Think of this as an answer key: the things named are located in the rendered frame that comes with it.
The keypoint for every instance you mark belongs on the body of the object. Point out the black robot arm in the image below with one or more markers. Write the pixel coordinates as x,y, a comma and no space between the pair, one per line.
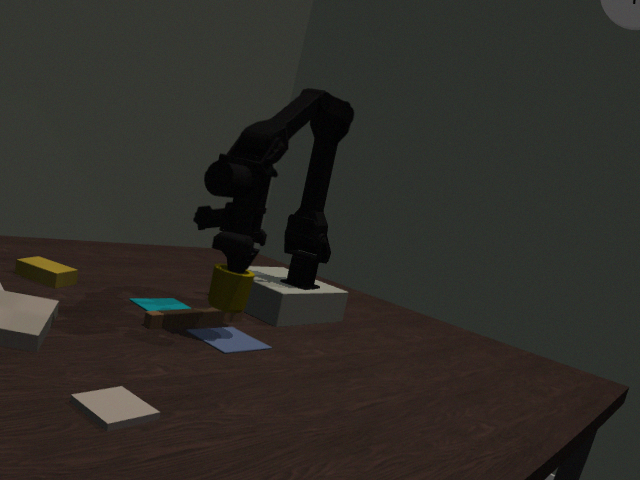
246,171

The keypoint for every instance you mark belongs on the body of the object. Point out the yellow cup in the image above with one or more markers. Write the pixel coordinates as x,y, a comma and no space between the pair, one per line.
229,291

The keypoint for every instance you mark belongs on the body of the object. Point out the yellow rectangular block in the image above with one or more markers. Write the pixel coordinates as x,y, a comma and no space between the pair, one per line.
46,272

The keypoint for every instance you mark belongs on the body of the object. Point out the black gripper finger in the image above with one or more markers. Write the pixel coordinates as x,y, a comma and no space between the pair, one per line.
237,263
253,251

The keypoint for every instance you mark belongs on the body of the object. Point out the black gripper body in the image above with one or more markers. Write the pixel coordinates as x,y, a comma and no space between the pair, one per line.
244,228

